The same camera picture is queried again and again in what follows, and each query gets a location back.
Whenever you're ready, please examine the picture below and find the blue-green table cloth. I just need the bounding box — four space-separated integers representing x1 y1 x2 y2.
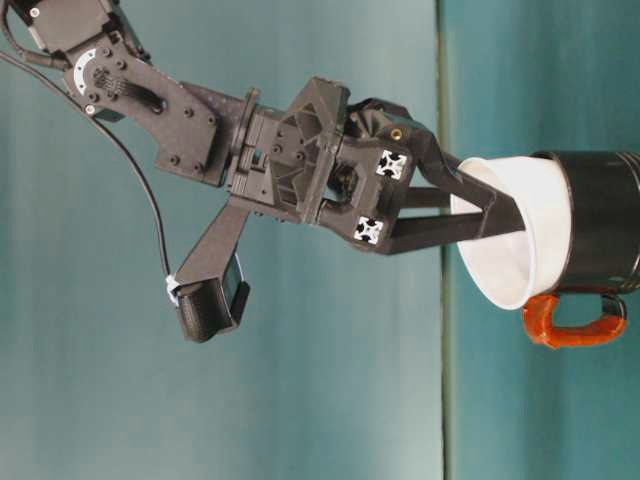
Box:
439 0 640 480

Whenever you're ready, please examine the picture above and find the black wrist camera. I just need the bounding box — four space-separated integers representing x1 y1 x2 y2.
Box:
166 204 262 347

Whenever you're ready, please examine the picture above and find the thick black sleeved arm cable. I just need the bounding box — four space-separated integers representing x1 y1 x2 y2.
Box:
0 0 71 72

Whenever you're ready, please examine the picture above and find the black red-handled cup holder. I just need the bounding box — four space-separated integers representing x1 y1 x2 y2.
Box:
521 148 640 352

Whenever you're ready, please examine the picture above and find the white paper cup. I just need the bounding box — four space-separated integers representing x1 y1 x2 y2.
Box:
448 154 574 314

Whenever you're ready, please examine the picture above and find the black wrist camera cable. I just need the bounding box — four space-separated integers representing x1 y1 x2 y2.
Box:
0 49 175 284

